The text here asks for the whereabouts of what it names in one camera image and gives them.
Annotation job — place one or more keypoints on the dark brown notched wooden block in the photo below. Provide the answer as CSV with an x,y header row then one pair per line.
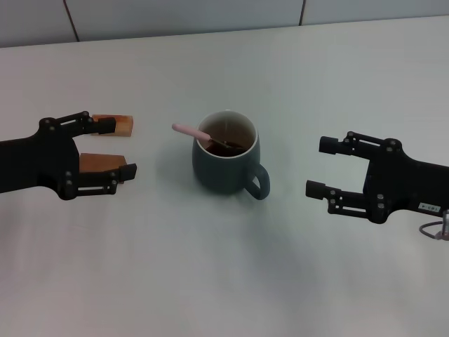
x,y
101,163

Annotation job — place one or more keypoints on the light wooden block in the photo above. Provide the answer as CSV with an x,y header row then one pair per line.
x,y
124,126

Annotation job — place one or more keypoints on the grey ceramic cup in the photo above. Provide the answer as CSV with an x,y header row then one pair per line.
x,y
217,175

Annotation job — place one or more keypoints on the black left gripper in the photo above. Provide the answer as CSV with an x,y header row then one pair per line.
x,y
38,161

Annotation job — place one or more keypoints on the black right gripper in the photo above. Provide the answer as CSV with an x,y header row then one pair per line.
x,y
403,186

